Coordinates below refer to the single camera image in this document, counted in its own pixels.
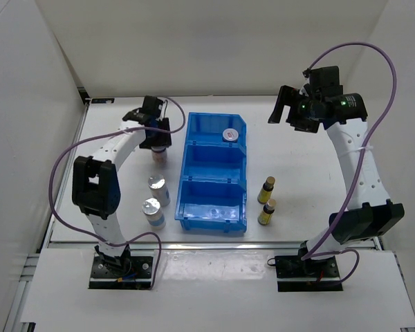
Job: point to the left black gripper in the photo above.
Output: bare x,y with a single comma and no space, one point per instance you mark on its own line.
163,139

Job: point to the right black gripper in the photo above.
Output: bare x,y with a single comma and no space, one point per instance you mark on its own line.
290,97

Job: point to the silver-lid bead jar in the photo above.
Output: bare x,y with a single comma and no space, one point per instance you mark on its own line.
152,211
158,187

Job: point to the yellow dark bottle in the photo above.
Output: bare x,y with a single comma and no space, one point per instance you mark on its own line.
267,212
266,190

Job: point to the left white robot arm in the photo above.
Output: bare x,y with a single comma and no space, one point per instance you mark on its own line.
96,188

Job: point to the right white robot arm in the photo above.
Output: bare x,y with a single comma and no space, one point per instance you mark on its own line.
367,210

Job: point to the blue three-compartment plastic bin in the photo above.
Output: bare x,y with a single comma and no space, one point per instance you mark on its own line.
212,192

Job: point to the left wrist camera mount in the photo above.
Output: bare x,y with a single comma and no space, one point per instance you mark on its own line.
152,106

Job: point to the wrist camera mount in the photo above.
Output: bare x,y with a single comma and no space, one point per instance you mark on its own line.
323,82
152,106

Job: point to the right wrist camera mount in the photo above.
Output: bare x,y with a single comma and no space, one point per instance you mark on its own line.
323,82

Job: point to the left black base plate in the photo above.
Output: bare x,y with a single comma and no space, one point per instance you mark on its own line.
136,275

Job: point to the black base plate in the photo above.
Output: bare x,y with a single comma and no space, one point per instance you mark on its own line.
136,275
297,276

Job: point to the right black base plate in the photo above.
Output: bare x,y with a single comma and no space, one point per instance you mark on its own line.
297,276

